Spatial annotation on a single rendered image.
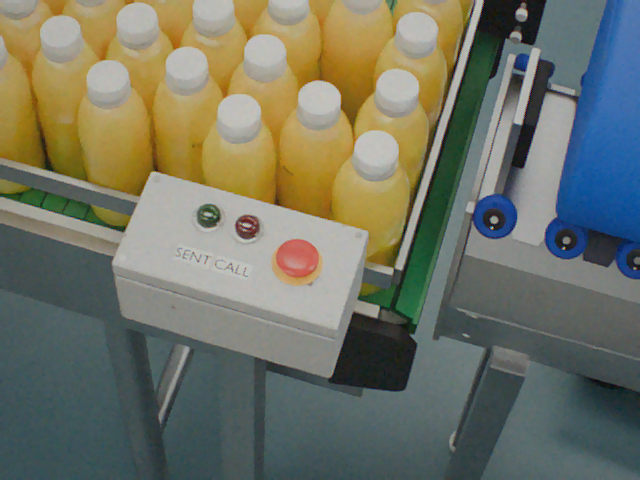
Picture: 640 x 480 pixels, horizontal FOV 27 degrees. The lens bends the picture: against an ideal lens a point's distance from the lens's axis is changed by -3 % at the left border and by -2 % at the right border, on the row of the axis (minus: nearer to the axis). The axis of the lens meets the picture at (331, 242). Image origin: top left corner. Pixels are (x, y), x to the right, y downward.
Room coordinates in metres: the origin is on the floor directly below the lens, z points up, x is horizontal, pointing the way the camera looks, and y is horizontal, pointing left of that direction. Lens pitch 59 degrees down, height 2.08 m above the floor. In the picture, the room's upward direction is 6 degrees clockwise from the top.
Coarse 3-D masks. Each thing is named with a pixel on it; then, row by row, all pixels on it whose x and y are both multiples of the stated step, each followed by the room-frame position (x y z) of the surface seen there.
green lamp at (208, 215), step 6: (204, 204) 0.60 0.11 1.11; (210, 204) 0.60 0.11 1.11; (198, 210) 0.60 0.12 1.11; (204, 210) 0.60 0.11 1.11; (210, 210) 0.60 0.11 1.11; (216, 210) 0.60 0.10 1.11; (198, 216) 0.59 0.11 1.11; (204, 216) 0.59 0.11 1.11; (210, 216) 0.59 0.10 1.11; (216, 216) 0.59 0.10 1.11; (198, 222) 0.59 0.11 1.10; (204, 222) 0.59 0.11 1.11; (210, 222) 0.59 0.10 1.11; (216, 222) 0.59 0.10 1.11
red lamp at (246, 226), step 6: (240, 216) 0.60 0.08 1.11; (246, 216) 0.60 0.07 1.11; (252, 216) 0.60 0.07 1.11; (240, 222) 0.59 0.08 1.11; (246, 222) 0.59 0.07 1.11; (252, 222) 0.59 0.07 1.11; (258, 222) 0.59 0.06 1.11; (234, 228) 0.59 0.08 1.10; (240, 228) 0.58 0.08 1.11; (246, 228) 0.58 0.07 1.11; (252, 228) 0.58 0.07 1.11; (258, 228) 0.59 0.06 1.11; (240, 234) 0.58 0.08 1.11; (246, 234) 0.58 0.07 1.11; (252, 234) 0.58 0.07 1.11
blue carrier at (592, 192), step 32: (608, 0) 0.91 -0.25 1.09; (608, 32) 0.79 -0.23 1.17; (608, 64) 0.73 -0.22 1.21; (608, 96) 0.70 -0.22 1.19; (576, 128) 0.78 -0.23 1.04; (608, 128) 0.69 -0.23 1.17; (576, 160) 0.68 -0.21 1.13; (608, 160) 0.67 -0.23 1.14; (576, 192) 0.67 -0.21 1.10; (608, 192) 0.66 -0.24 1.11; (576, 224) 0.68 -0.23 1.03; (608, 224) 0.66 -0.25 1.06
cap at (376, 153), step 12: (372, 132) 0.70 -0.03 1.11; (384, 132) 0.70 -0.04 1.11; (360, 144) 0.68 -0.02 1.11; (372, 144) 0.68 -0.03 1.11; (384, 144) 0.68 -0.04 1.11; (396, 144) 0.69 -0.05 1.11; (360, 156) 0.67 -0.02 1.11; (372, 156) 0.67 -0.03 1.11; (384, 156) 0.67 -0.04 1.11; (396, 156) 0.67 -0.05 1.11; (360, 168) 0.67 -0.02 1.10; (372, 168) 0.66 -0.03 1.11; (384, 168) 0.66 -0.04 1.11
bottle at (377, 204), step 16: (352, 160) 0.68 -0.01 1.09; (336, 176) 0.68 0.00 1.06; (352, 176) 0.67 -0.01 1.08; (368, 176) 0.66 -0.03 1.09; (384, 176) 0.66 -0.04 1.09; (400, 176) 0.68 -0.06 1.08; (336, 192) 0.67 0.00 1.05; (352, 192) 0.66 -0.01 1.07; (368, 192) 0.66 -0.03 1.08; (384, 192) 0.66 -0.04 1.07; (400, 192) 0.67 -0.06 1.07; (336, 208) 0.66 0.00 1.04; (352, 208) 0.65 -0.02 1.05; (368, 208) 0.65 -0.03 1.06; (384, 208) 0.65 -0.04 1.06; (400, 208) 0.66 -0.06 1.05; (352, 224) 0.65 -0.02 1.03; (368, 224) 0.64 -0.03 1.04; (384, 224) 0.65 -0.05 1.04; (400, 224) 0.66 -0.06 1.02; (368, 240) 0.64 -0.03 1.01; (384, 240) 0.65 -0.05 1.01; (400, 240) 0.67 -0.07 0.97; (368, 256) 0.64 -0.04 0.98; (384, 256) 0.65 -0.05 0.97; (368, 288) 0.65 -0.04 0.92
